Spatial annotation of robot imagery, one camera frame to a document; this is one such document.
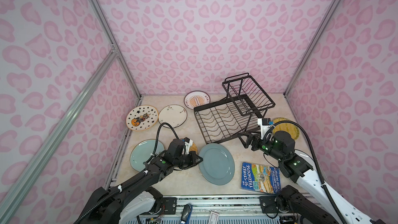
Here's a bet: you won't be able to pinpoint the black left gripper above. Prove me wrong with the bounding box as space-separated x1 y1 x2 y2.
174 150 204 169

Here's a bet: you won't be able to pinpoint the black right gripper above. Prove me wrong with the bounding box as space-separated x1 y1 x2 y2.
237 131 285 162

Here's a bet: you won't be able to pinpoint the large grey-green plate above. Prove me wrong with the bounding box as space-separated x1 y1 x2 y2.
199 143 235 186

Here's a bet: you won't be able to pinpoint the black wire dish rack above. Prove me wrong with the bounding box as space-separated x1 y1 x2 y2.
194 73 275 144

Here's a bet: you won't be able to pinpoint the yellow-green woven plate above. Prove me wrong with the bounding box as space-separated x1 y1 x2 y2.
272 117 300 141

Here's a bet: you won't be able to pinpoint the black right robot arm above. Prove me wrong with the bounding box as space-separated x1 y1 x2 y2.
244 131 383 224

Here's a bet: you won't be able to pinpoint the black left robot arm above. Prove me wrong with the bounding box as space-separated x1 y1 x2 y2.
75 139 203 224

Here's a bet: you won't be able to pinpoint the orange woven plate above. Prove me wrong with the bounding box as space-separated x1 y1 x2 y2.
189 143 198 153

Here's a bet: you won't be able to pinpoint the blue treehouse book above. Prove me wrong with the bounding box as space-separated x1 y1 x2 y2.
240 162 282 194

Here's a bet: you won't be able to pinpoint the light blue flower plate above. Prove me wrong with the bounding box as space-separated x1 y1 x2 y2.
130 139 155 171

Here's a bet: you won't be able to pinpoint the white plate black rings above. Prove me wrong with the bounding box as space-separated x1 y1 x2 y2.
293 149 315 162

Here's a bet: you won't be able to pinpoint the white plate orange sun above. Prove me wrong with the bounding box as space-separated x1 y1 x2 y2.
184 90 210 110

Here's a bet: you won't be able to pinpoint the star pattern cat plate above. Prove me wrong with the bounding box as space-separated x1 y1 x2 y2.
125 105 159 131

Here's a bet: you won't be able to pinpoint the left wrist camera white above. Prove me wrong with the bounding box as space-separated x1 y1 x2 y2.
183 138 194 155

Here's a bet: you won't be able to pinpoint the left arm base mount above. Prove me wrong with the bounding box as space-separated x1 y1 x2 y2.
146 197 177 215

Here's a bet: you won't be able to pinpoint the aluminium frame rail front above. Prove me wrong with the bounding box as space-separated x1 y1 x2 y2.
83 194 350 224

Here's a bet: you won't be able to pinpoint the blue black tool handle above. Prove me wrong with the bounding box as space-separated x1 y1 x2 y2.
180 204 193 224

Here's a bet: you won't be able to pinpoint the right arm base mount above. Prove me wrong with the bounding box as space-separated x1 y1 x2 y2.
259 195 279 214

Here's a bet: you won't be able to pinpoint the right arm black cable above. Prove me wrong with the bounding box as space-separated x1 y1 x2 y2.
264 120 349 224

